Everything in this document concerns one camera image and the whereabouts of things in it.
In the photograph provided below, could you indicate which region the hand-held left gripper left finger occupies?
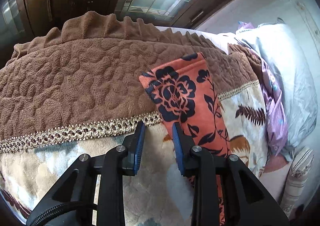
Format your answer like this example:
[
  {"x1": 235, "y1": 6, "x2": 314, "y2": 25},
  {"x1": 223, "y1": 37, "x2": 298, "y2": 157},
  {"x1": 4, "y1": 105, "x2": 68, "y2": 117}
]
[{"x1": 26, "y1": 121, "x2": 147, "y2": 226}]

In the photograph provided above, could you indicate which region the black braided cable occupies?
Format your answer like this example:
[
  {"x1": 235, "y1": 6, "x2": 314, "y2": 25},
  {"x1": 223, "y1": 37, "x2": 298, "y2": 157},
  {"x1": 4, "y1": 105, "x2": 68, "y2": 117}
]
[{"x1": 26, "y1": 202, "x2": 99, "y2": 226}]

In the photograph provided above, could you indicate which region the grey pillow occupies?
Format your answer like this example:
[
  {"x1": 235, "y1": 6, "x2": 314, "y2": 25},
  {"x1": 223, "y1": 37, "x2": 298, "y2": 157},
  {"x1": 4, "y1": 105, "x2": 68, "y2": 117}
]
[{"x1": 235, "y1": 18, "x2": 318, "y2": 161}]

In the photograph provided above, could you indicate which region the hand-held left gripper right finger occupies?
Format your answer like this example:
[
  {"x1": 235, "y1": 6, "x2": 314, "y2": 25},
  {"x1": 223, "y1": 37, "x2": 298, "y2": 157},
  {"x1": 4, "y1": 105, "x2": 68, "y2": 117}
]
[{"x1": 172, "y1": 122, "x2": 290, "y2": 226}]

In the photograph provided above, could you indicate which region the purple satin cloth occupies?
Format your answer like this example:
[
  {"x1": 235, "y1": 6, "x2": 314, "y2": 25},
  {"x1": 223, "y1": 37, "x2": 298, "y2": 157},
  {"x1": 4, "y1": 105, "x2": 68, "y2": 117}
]
[{"x1": 236, "y1": 21, "x2": 289, "y2": 156}]

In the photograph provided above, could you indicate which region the brown leaf print blanket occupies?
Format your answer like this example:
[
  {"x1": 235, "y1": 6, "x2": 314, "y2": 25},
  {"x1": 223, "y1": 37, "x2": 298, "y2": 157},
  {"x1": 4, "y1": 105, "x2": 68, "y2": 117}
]
[{"x1": 0, "y1": 11, "x2": 269, "y2": 226}]

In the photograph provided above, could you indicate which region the orange floral garment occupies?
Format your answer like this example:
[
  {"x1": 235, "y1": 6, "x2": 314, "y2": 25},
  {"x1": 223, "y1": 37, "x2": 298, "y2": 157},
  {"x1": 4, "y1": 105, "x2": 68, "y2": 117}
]
[{"x1": 139, "y1": 52, "x2": 232, "y2": 226}]

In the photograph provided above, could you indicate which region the pink quilted bed sheet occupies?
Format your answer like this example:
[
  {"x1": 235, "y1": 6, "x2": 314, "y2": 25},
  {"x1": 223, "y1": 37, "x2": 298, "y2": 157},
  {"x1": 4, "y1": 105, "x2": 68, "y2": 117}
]
[{"x1": 260, "y1": 151, "x2": 297, "y2": 206}]

